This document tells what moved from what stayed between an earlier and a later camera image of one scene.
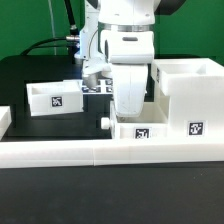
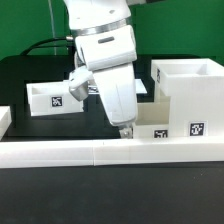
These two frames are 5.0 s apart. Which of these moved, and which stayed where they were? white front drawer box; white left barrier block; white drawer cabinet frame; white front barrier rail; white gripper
Moved: white front drawer box; white gripper
Stayed: white left barrier block; white drawer cabinet frame; white front barrier rail
